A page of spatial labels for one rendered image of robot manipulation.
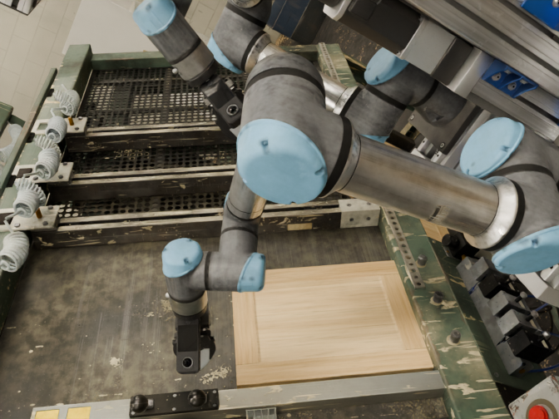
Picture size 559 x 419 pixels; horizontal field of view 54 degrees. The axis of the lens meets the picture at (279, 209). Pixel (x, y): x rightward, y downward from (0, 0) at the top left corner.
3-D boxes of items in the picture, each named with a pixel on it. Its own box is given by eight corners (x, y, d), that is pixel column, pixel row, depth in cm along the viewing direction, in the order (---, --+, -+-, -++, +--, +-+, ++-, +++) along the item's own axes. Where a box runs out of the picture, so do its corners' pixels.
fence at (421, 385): (442, 397, 131) (445, 387, 128) (32, 437, 123) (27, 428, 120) (435, 379, 135) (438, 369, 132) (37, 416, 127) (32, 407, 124)
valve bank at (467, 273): (604, 370, 131) (537, 347, 121) (558, 401, 138) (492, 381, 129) (513, 230, 169) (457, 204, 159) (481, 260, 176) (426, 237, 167)
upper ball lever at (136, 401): (156, 412, 124) (146, 412, 112) (140, 414, 124) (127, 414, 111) (156, 394, 126) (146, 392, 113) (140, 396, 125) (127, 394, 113)
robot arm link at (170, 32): (160, -15, 101) (164, -9, 93) (198, 33, 106) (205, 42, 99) (128, 12, 101) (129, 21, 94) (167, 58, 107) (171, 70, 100)
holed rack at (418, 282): (425, 288, 151) (425, 286, 150) (414, 288, 151) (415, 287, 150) (324, 43, 276) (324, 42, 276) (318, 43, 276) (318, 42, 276)
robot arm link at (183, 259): (201, 265, 98) (155, 263, 99) (206, 305, 105) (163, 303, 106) (208, 235, 104) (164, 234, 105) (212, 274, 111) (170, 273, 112)
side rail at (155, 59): (317, 71, 277) (318, 51, 270) (95, 81, 268) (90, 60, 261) (314, 64, 283) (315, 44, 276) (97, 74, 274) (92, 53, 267)
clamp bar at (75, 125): (346, 140, 217) (351, 85, 201) (37, 157, 207) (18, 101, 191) (341, 126, 224) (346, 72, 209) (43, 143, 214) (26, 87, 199)
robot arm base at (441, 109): (452, 65, 146) (424, 48, 142) (480, 83, 133) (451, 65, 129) (419, 114, 151) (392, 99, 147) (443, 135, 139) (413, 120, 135)
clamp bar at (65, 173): (363, 186, 194) (370, 128, 178) (17, 208, 184) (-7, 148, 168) (357, 170, 201) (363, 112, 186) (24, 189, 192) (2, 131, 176)
